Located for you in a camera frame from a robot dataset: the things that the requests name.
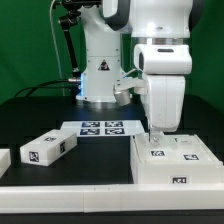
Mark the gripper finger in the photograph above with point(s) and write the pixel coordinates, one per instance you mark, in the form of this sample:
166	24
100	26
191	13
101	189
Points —
155	137

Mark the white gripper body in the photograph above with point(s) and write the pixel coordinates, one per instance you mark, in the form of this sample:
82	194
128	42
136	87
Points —
163	69

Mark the white door panel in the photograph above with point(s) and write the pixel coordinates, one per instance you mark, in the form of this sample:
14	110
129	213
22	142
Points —
162	151
190	149

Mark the white cabinet body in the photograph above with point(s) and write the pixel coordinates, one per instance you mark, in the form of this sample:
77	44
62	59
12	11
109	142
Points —
174	173

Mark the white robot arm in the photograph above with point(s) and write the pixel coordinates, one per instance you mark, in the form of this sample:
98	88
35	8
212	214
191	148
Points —
117	26

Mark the white cabinet top block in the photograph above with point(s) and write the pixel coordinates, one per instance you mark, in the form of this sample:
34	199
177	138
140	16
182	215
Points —
49	147

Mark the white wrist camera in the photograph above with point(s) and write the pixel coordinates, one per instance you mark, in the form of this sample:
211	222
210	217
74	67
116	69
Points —
122	86

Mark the white workspace border frame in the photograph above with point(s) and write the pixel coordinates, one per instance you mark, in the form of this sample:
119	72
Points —
108	198

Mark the white marker base plate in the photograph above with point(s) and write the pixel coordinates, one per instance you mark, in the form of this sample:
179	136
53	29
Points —
104	128

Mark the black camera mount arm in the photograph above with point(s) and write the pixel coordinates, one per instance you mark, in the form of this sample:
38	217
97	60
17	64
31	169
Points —
71	18

